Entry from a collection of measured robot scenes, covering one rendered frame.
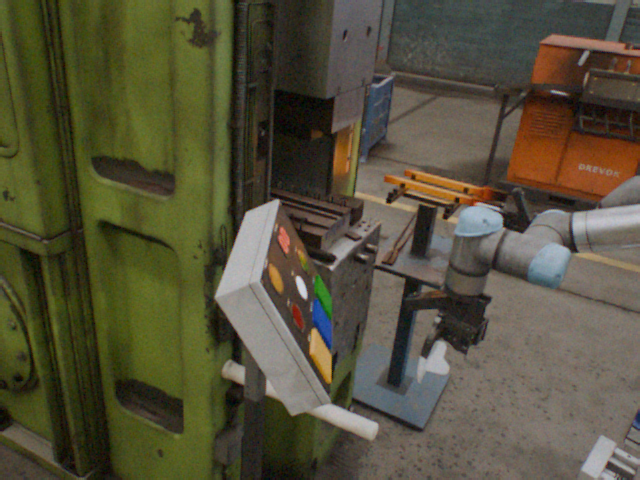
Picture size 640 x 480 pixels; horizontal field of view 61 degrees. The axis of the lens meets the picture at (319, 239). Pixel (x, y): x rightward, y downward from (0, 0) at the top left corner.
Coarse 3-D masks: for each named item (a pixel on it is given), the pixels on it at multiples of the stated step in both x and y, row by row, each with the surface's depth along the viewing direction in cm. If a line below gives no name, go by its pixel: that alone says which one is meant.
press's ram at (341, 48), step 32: (288, 0) 125; (320, 0) 122; (352, 0) 128; (288, 32) 128; (320, 32) 124; (352, 32) 133; (288, 64) 131; (320, 64) 127; (352, 64) 138; (320, 96) 130
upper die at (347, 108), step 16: (288, 96) 140; (304, 96) 138; (336, 96) 135; (352, 96) 144; (288, 112) 142; (304, 112) 140; (320, 112) 138; (336, 112) 137; (352, 112) 147; (320, 128) 139; (336, 128) 140
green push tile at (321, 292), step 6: (318, 276) 120; (318, 282) 118; (318, 288) 116; (324, 288) 120; (318, 294) 114; (324, 294) 118; (324, 300) 116; (330, 300) 121; (324, 306) 115; (330, 306) 119; (330, 312) 117; (330, 318) 117
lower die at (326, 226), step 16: (272, 192) 171; (288, 192) 174; (288, 208) 164; (304, 208) 163; (336, 208) 166; (304, 224) 157; (320, 224) 156; (336, 224) 160; (304, 240) 155; (320, 240) 152; (336, 240) 163
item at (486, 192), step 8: (408, 176) 217; (416, 176) 215; (424, 176) 213; (432, 176) 213; (440, 184) 211; (448, 184) 209; (456, 184) 208; (464, 184) 208; (472, 192) 206; (480, 192) 204; (488, 192) 203; (496, 192) 202; (504, 192) 201; (496, 200) 203; (504, 200) 201
